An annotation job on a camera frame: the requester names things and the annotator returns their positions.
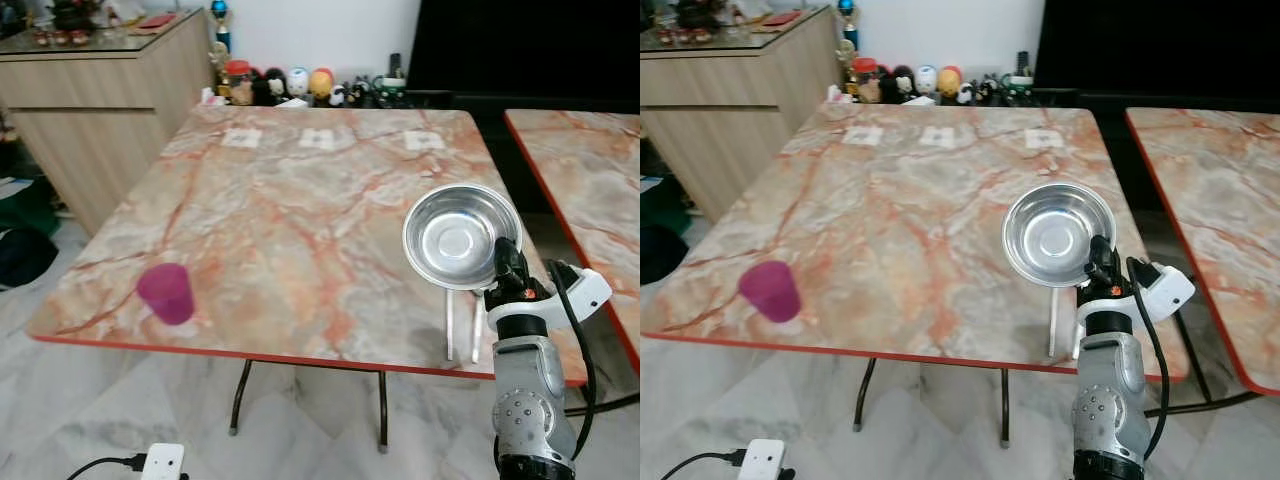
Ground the stainless steel bowl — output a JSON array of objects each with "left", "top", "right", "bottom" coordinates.
[
  {"left": 402, "top": 183, "right": 524, "bottom": 292},
  {"left": 1002, "top": 182, "right": 1117, "bottom": 289}
]

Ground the marble print folding table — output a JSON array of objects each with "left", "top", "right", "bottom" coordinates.
[
  {"left": 640, "top": 102, "right": 1196, "bottom": 448},
  {"left": 1125, "top": 105, "right": 1280, "bottom": 416},
  {"left": 25, "top": 105, "right": 593, "bottom": 453},
  {"left": 503, "top": 108, "right": 641, "bottom": 416}
]

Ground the dark green bag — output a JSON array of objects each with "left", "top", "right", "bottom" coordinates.
[
  {"left": 0, "top": 178, "right": 61, "bottom": 291},
  {"left": 640, "top": 175, "right": 691, "bottom": 286}
]

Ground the black television screen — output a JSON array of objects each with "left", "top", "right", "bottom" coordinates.
[
  {"left": 1033, "top": 0, "right": 1280, "bottom": 98},
  {"left": 407, "top": 0, "right": 641, "bottom": 98}
]

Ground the purple plastic cup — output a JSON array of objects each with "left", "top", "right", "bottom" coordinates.
[
  {"left": 738, "top": 260, "right": 801, "bottom": 324},
  {"left": 136, "top": 262, "right": 195, "bottom": 326}
]

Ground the black plush figure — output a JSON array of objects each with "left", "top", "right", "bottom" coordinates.
[
  {"left": 881, "top": 65, "right": 915, "bottom": 105},
  {"left": 253, "top": 67, "right": 288, "bottom": 107}
]

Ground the light wooden cabinet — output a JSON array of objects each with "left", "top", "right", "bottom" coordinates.
[
  {"left": 0, "top": 8, "right": 216, "bottom": 237},
  {"left": 640, "top": 4, "right": 843, "bottom": 223}
]

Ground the white power adapter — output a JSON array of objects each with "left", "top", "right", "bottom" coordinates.
[
  {"left": 140, "top": 443, "right": 187, "bottom": 480},
  {"left": 738, "top": 439, "right": 787, "bottom": 480}
]

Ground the blue gold trophy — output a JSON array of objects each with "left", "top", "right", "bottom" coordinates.
[
  {"left": 837, "top": 0, "right": 861, "bottom": 53},
  {"left": 208, "top": 0, "right": 234, "bottom": 57}
]

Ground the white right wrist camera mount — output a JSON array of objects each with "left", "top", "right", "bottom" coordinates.
[
  {"left": 1078, "top": 262, "right": 1196, "bottom": 327},
  {"left": 484, "top": 266, "right": 613, "bottom": 337}
]

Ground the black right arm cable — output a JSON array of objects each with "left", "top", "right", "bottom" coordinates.
[
  {"left": 545, "top": 260, "right": 599, "bottom": 463},
  {"left": 1126, "top": 256, "right": 1171, "bottom": 461}
]

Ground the black power cable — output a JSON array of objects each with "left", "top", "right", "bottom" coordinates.
[
  {"left": 65, "top": 454, "right": 148, "bottom": 480},
  {"left": 660, "top": 449, "right": 747, "bottom": 480}
]

